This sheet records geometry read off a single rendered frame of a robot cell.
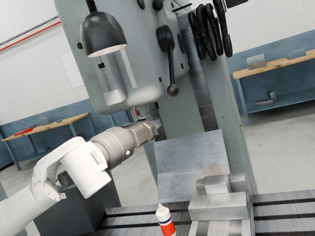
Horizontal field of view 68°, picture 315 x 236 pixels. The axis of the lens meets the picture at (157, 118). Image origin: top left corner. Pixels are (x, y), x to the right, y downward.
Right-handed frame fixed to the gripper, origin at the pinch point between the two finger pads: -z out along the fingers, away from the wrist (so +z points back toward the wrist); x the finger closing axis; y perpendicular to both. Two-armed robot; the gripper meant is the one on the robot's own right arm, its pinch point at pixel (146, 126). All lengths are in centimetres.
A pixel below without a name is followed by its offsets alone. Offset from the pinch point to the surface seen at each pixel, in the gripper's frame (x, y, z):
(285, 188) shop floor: 4, 122, -156
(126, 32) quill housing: -9.2, -24.4, 6.6
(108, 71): -5.1, -17.3, 11.8
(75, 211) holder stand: 32.7, 23.9, 13.6
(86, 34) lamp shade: -15.3, -22.9, 23.0
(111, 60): -5.4, -19.5, 10.2
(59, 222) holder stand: 40, 27, 17
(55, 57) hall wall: 475, -115, -283
